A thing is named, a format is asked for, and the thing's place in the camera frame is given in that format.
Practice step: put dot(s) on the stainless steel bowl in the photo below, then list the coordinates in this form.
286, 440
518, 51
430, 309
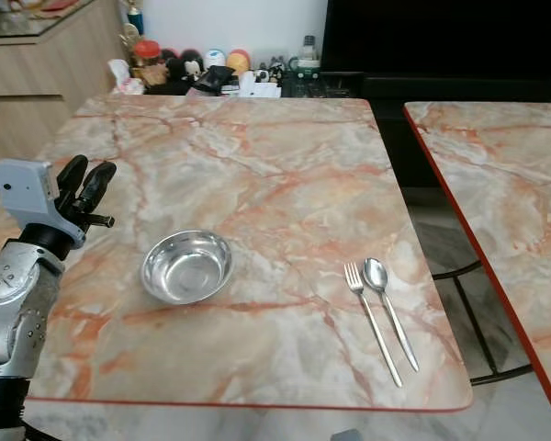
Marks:
185, 271

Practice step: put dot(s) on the black mouse figure toy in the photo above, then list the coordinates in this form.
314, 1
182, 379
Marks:
191, 62

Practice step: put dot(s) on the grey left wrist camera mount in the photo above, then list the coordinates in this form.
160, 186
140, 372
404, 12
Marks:
28, 188

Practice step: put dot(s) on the silver metal spoon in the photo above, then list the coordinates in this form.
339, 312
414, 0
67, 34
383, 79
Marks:
375, 274

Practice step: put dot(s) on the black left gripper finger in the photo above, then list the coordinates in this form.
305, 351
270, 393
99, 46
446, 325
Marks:
72, 176
97, 184

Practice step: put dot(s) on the white box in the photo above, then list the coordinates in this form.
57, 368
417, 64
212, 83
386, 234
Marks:
260, 87

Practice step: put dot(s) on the jar with red lid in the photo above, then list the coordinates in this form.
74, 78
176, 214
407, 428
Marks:
147, 62

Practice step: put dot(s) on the black television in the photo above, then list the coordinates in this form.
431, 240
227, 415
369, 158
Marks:
450, 35

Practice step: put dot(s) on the white pink tissue pack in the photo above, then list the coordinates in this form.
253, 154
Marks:
124, 78

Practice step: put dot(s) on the white and blue round toy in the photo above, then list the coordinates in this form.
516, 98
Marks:
214, 59

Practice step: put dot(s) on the gold trophy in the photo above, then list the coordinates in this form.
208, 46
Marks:
133, 16

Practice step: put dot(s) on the black metal table frame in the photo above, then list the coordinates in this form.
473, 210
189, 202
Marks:
459, 270

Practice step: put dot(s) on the orange round toy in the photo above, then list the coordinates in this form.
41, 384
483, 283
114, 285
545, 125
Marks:
238, 61

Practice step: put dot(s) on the light wooden cabinet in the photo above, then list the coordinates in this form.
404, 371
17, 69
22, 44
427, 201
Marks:
37, 73

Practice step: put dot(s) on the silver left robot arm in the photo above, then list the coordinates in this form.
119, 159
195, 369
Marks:
18, 312

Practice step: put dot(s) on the silver metal fork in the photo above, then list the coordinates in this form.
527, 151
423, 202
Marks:
378, 335

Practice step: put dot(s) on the clear bottle with dark cap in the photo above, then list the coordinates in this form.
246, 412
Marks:
309, 57

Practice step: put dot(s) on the black pouch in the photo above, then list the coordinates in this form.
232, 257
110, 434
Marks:
213, 81

